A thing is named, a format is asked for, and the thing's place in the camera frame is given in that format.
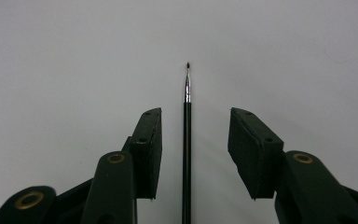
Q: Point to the thin black makeup brush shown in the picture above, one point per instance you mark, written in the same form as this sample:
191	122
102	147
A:
186	155

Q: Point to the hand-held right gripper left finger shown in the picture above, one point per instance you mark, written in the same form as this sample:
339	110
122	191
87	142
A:
147	155

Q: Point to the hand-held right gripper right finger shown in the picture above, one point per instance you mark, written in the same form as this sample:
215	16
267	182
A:
254	155

